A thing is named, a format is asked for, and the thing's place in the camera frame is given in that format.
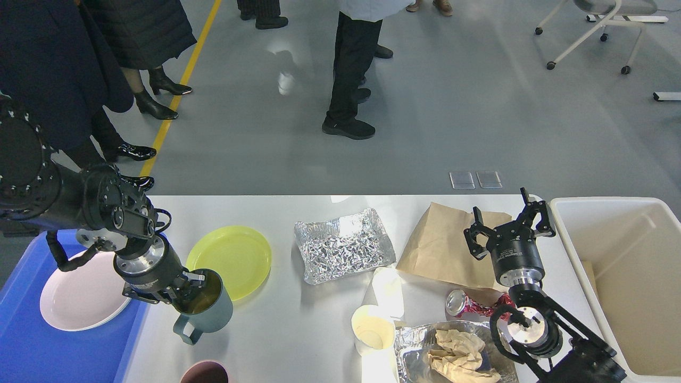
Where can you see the yellow plastic plate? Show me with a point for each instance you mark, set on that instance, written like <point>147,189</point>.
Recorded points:
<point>240,255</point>

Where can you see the brown paper bag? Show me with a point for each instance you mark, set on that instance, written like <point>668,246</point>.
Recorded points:
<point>437,249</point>

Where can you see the blue plastic tray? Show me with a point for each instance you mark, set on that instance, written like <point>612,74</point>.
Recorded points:
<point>33,351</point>

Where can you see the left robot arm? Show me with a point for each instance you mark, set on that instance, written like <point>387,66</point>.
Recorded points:
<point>91,211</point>

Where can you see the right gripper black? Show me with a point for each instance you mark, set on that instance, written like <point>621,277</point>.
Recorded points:
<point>513,246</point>

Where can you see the white furniture leg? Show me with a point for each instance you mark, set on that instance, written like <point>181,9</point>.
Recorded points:
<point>665,96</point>

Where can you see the white paper cup upright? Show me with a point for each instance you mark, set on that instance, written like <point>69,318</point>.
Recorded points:
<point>373,329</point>

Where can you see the floor outlet plate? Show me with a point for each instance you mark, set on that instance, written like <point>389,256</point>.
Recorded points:
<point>489,179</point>
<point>462,180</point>

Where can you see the white paper cup lying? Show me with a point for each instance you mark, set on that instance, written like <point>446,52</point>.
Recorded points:
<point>387,288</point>

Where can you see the person with black shoes behind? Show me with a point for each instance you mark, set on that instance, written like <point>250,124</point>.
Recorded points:
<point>267,14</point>

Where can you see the crushed red soda can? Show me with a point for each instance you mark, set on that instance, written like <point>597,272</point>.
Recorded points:
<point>458,302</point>

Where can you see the white rolling chair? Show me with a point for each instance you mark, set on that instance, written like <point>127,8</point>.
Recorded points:
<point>602,16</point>

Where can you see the right floor outlet plate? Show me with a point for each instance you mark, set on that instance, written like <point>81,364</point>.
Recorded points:
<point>489,179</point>

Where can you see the person in light jacket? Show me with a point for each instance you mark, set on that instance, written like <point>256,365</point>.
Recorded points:
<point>357,35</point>

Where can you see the foil tray with paper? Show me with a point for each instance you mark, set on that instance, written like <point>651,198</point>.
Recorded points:
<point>412,345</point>

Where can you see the pink plate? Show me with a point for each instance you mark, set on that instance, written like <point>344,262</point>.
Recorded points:
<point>85,298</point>

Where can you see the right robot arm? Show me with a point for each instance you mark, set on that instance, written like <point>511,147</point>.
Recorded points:
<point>534,329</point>

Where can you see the pink mug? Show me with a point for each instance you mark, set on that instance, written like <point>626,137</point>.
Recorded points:
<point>205,371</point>

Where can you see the crumpled foil tray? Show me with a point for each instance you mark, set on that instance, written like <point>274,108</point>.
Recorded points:
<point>343,246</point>

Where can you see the person in dark coat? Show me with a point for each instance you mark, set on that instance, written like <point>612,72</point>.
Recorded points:
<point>56,62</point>

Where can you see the person in black puffer coat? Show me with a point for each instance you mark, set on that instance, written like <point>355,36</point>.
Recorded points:
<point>142,36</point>

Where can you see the left floor outlet plate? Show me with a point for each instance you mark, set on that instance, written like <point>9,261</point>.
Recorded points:
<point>462,180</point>

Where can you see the white plastic bin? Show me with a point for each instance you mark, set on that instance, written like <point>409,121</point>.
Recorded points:
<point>626,255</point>

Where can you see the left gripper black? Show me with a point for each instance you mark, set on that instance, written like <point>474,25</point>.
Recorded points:
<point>154,274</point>

